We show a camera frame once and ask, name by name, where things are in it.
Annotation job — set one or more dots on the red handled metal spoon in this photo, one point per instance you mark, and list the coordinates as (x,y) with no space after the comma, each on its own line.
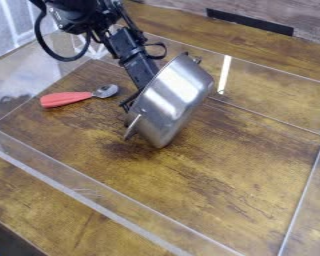
(64,98)

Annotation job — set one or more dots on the clear acrylic corner bracket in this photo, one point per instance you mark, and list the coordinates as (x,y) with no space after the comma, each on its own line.
(96,50)

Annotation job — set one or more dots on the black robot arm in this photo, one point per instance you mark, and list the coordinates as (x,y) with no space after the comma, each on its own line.
(102,20)

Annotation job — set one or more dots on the black wall strip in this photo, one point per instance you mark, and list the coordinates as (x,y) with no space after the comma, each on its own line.
(251,22)

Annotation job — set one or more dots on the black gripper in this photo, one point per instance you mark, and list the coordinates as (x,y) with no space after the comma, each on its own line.
(128,50)

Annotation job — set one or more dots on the silver steel pot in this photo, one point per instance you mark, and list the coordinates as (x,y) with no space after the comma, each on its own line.
(163,108)

